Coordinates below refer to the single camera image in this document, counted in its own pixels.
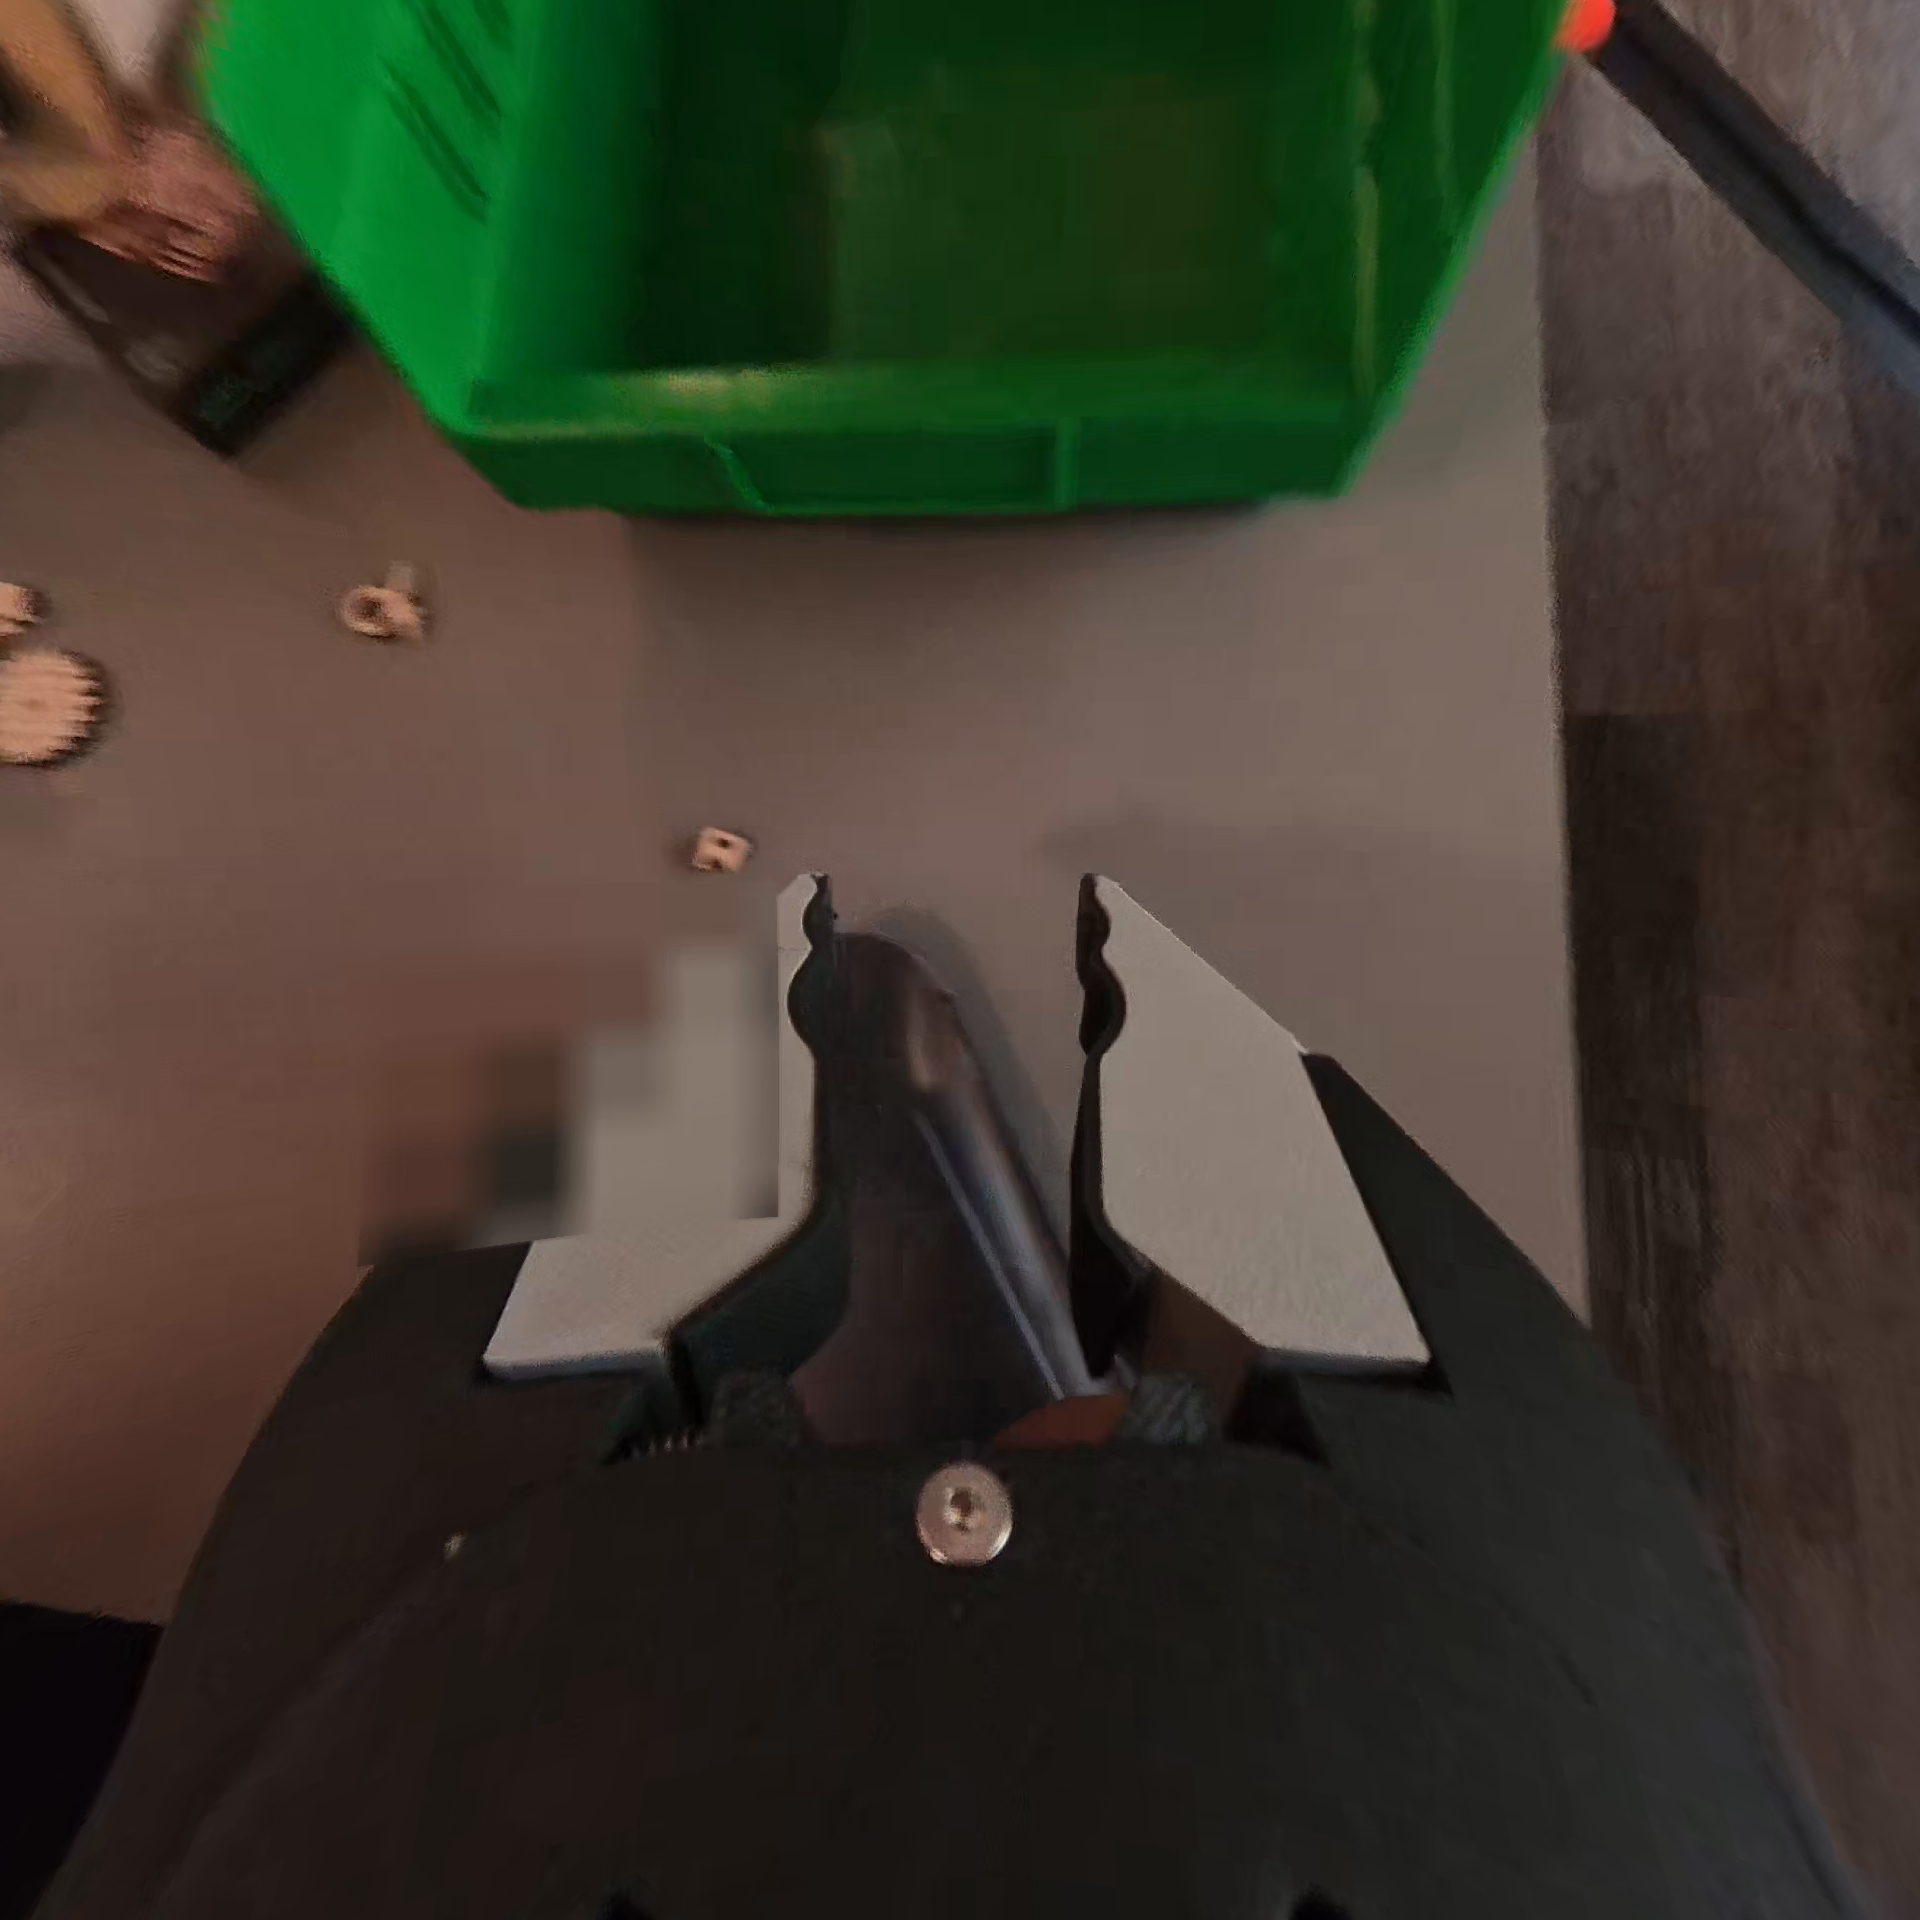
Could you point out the green plastic bin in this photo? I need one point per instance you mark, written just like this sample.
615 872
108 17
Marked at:
931 434

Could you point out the dark cardboard kit box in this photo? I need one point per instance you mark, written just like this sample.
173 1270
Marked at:
195 360

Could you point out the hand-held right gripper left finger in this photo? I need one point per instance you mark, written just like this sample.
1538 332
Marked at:
628 1298

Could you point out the small square wooden piece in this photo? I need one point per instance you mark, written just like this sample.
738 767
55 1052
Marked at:
722 853

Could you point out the small wooden part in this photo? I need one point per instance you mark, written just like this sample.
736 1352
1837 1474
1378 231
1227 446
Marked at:
13 612

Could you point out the black bar with orange end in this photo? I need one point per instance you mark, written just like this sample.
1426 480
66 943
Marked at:
1770 194

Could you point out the small wooden gear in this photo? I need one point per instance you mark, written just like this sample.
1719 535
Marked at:
43 704

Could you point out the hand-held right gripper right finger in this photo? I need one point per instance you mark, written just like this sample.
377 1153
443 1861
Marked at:
1215 1142

